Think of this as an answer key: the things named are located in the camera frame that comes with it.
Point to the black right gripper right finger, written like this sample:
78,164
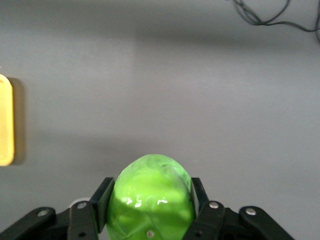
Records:
210,220

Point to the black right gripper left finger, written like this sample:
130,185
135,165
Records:
82,217

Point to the green apple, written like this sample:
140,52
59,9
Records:
152,197

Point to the yellow plastic tray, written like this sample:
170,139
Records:
5,120

